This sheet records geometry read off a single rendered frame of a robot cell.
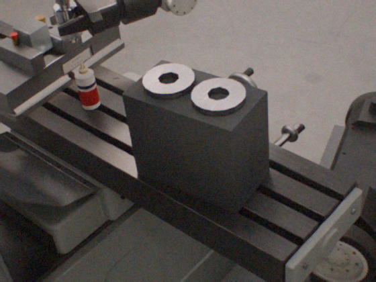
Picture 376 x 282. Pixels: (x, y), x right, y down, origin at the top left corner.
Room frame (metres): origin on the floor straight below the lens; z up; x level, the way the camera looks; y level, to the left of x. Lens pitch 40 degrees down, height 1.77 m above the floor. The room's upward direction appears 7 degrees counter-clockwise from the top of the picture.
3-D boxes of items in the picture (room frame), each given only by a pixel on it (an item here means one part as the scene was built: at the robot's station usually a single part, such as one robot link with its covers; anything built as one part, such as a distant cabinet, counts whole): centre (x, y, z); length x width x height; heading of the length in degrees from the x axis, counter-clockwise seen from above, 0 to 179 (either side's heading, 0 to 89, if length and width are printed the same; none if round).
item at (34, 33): (1.30, 0.31, 1.04); 0.06 x 0.05 x 0.06; 46
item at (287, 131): (1.46, -0.27, 0.51); 0.22 x 0.06 x 0.06; 134
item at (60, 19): (1.19, 0.21, 1.12); 0.05 x 0.05 x 0.06
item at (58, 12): (1.19, 0.21, 1.16); 0.05 x 0.05 x 0.01
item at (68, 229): (1.19, 0.21, 0.79); 0.50 x 0.35 x 0.12; 134
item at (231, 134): (0.91, -0.02, 1.03); 0.22 x 0.12 x 0.20; 51
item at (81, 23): (1.16, 0.19, 1.13); 0.06 x 0.02 x 0.03; 112
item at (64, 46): (1.34, 0.27, 1.02); 0.12 x 0.06 x 0.04; 46
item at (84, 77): (1.17, 0.20, 0.98); 0.04 x 0.04 x 0.11
